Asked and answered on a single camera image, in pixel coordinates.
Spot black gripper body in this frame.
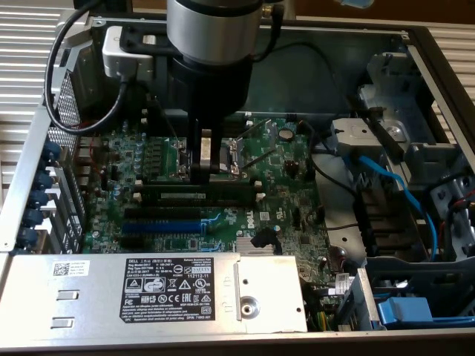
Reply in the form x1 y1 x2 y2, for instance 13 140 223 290
170 55 254 119

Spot RAM slot black latches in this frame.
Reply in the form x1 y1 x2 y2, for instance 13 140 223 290
142 200 259 208

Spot metal CPU socket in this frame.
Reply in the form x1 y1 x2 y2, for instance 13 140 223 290
168 136 249 182

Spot metal locking lever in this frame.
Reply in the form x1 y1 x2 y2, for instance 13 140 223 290
244 147 278 168

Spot long black expansion slot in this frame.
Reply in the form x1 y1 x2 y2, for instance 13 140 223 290
123 207 203 220

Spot blue expansion slot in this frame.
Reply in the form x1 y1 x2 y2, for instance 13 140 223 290
121 221 204 235

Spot grey metal PC case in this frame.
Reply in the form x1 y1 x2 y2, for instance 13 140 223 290
0 14 475 352

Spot green Dell motherboard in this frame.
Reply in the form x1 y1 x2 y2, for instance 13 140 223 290
79 114 335 316

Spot silver finned heat sink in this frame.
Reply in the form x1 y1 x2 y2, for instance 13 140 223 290
235 237 282 257

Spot black plastic connector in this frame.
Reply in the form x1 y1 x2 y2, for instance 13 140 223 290
251 228 280 249

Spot short black expansion slot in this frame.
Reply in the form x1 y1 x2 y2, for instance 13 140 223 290
119 236 146 250

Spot silver aluminium stop block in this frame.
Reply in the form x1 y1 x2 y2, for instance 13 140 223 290
56 10 92 41

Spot silver power supply unit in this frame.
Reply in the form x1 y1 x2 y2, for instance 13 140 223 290
0 254 309 334

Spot grey metal drive cage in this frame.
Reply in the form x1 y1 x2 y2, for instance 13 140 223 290
356 51 475 260

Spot black ribbed plastic block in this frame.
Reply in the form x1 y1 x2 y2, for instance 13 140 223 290
352 185 413 257

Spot grey plastic drive tray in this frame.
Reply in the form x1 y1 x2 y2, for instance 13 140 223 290
365 255 475 320

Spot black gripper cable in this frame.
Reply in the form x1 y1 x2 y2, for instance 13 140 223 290
255 2 286 62

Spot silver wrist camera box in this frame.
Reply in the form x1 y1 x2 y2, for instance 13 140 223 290
102 24 156 81

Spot thin red wire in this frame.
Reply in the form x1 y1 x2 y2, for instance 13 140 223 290
88 122 112 175

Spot silver disk bay bracket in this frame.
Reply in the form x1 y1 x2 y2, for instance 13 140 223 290
331 117 411 156

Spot black camera cable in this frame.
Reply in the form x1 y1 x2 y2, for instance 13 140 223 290
43 0 125 134

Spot blue SATA wire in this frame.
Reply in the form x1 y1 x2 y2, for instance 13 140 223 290
341 148 438 260

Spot black plastic rail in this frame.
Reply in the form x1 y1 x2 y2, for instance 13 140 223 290
348 95 406 161

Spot white wire tag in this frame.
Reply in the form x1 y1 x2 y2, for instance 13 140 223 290
331 272 353 294

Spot yellow green wire bundle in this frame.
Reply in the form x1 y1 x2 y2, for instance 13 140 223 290
307 309 335 332

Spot blue plastic bracket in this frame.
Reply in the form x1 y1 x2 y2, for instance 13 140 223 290
375 296 475 331

